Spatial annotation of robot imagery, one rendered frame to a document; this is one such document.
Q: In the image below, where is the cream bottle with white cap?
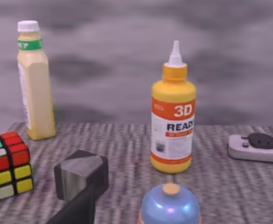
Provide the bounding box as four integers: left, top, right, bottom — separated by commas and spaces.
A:
16, 20, 57, 141

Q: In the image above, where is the yellow glue bottle orange label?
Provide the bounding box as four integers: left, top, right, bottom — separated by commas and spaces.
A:
150, 40, 197, 175

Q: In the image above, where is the colourful puzzle cube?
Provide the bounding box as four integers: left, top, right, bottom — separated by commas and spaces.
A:
0, 131, 35, 205

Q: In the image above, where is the white power strip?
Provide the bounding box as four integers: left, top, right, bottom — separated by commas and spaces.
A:
228, 133, 273, 164

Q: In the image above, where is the blue call bell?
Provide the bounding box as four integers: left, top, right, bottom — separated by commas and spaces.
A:
138, 182, 201, 224

